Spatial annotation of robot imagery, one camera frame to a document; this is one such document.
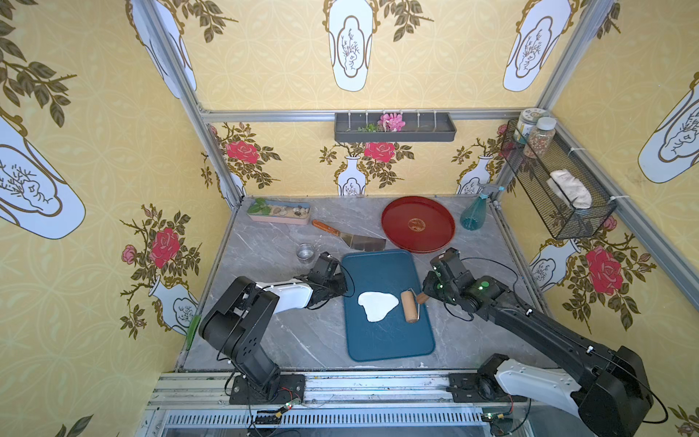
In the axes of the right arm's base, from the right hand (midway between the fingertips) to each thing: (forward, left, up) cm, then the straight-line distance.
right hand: (427, 281), depth 84 cm
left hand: (+4, +29, -11) cm, 32 cm away
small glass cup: (+16, +42, -10) cm, 46 cm away
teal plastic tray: (-14, +12, -10) cm, 21 cm away
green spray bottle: (+33, -23, -7) cm, 41 cm away
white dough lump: (-4, +15, -9) cm, 18 cm away
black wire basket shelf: (+19, -44, +8) cm, 49 cm away
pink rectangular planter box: (+34, +64, -7) cm, 72 cm away
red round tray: (+32, -2, -11) cm, 34 cm away
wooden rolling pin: (-5, +5, -6) cm, 9 cm away
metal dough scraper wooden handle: (+22, +23, -13) cm, 34 cm away
